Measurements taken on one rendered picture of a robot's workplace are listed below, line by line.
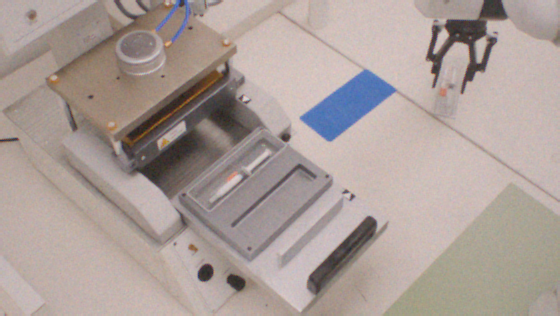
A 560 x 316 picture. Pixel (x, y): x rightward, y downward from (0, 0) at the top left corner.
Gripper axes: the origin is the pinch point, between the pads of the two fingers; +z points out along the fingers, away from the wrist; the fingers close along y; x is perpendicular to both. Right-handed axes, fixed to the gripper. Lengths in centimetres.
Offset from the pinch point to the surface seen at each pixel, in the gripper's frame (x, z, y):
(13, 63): -17, 9, -102
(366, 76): 3.2, 8.8, -18.8
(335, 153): -21.3, 8.6, -20.3
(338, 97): -5.3, 8.8, -23.5
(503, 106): 3.0, 8.6, 13.4
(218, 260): -57, 0, -33
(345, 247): -58, -18, -11
